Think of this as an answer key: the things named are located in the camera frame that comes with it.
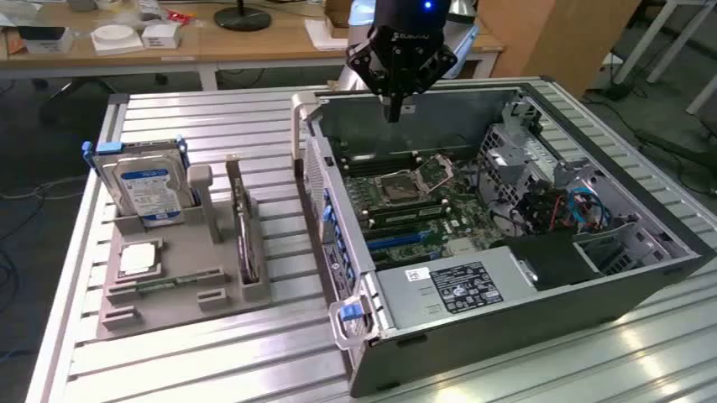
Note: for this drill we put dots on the metal socket cover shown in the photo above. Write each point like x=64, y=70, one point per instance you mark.
x=436, y=172

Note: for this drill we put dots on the small red item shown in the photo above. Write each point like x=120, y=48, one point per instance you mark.
x=180, y=17

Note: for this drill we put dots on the blue expansion slot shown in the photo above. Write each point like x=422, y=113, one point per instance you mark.
x=398, y=241

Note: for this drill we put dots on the green motherboard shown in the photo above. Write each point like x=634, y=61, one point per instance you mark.
x=447, y=210

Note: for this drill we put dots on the brown cardboard box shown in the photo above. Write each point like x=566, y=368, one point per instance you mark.
x=335, y=12

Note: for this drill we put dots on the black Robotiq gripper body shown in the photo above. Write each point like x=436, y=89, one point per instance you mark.
x=408, y=38

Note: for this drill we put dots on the open black PC case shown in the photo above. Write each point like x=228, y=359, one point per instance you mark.
x=503, y=336

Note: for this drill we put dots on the wooden desk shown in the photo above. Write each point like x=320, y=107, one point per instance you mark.
x=252, y=46

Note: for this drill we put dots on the CPU socket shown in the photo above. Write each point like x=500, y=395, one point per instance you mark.
x=400, y=189

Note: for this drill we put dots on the GPU card with metal bracket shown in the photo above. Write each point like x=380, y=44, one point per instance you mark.
x=243, y=218

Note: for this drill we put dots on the grey power supply unit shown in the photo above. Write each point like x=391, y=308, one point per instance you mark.
x=414, y=302

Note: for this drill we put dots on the white table frame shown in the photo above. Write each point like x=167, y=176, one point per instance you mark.
x=642, y=41

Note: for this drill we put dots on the small white labelled box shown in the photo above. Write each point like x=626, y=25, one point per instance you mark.
x=161, y=37

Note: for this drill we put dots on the white box with black lid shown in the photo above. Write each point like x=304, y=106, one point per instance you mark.
x=44, y=40

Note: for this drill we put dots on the hard disk in blue carrier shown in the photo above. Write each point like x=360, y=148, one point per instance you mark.
x=145, y=189

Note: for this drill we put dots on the silver CPU chip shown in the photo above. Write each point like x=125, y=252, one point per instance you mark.
x=136, y=258

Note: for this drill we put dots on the black floor box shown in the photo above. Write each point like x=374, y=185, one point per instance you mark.
x=613, y=91

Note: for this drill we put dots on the black round lamp base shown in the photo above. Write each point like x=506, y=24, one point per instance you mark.
x=241, y=19

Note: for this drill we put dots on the wooden cabinet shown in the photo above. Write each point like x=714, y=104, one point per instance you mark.
x=559, y=42

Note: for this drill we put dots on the silver metal disk bay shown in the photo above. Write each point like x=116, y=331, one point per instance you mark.
x=510, y=168

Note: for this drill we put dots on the white paper stack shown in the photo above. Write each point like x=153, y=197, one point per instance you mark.
x=324, y=35

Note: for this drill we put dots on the grey parts rack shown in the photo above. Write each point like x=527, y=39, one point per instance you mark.
x=184, y=252

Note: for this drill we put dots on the black RAM slot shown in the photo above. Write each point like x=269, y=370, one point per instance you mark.
x=382, y=171
x=380, y=166
x=378, y=157
x=379, y=161

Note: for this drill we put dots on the green RAM stick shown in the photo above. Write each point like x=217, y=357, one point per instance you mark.
x=168, y=282

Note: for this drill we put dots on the black RAM stick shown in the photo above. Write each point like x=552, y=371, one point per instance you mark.
x=403, y=217

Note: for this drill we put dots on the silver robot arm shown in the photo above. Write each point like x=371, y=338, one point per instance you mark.
x=357, y=19

